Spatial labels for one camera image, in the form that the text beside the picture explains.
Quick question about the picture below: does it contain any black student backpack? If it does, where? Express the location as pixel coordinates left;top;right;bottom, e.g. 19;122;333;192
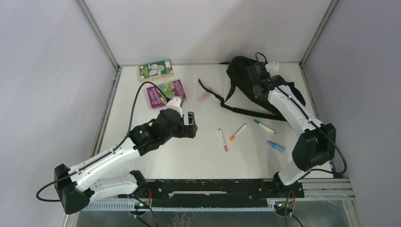
198;56;306;121

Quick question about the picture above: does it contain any purple cover book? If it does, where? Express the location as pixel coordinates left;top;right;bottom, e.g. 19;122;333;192
147;79;187;109

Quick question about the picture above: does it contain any green cover book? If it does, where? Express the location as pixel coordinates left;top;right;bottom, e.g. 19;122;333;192
139;59;174;82

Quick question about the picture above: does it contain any blue correction tape dispenser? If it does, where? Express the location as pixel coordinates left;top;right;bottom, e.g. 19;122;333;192
267;140;285;153

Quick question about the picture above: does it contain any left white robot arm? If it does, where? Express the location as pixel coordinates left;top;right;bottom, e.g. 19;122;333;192
54;96;198;214

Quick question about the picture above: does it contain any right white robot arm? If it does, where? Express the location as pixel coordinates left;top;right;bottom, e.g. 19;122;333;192
247;62;336;197

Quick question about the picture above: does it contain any pink capped marker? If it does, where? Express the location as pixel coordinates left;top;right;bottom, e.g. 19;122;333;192
218;128;228;152

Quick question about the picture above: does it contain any teal capped marker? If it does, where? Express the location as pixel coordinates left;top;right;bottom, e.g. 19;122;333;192
253;119;276;134

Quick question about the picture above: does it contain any orange capped marker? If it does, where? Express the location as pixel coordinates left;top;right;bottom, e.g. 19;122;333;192
230;123;247;141

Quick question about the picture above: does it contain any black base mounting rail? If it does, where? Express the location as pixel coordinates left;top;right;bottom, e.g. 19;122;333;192
117;178;305;209

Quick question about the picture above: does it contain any white slotted cable duct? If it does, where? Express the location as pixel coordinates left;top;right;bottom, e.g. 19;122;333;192
83;200;276;212

